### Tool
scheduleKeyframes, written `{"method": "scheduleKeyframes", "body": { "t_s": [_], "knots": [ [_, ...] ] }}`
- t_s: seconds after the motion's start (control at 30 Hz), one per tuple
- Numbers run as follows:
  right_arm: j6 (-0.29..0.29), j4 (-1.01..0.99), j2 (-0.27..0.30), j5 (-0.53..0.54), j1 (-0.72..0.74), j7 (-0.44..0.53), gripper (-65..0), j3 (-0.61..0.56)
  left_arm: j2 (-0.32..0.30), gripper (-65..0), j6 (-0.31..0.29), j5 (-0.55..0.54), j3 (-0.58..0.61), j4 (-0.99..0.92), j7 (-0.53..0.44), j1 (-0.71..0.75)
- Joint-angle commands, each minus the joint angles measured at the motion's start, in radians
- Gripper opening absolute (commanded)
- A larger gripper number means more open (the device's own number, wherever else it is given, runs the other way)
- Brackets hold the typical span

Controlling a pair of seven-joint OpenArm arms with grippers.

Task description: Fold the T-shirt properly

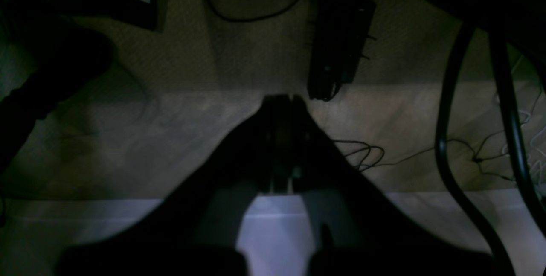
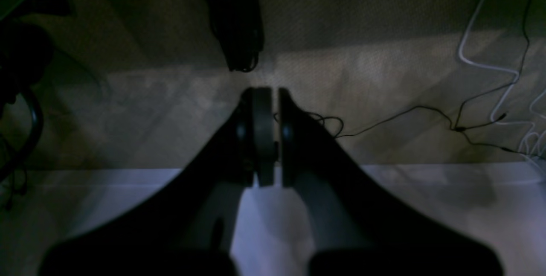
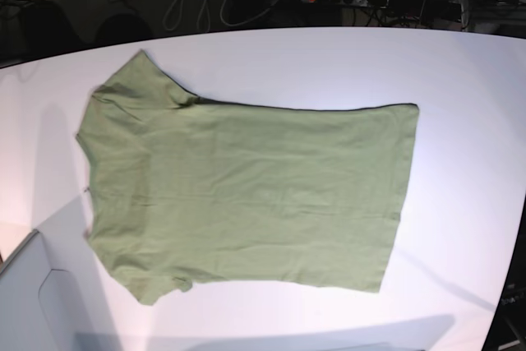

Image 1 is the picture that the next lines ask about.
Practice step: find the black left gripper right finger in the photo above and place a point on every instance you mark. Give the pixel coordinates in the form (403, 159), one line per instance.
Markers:
(360, 231)

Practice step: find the black power strip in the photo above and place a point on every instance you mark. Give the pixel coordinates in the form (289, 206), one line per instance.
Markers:
(341, 31)

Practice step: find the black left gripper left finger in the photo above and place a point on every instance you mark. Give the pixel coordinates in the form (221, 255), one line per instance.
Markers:
(195, 229)

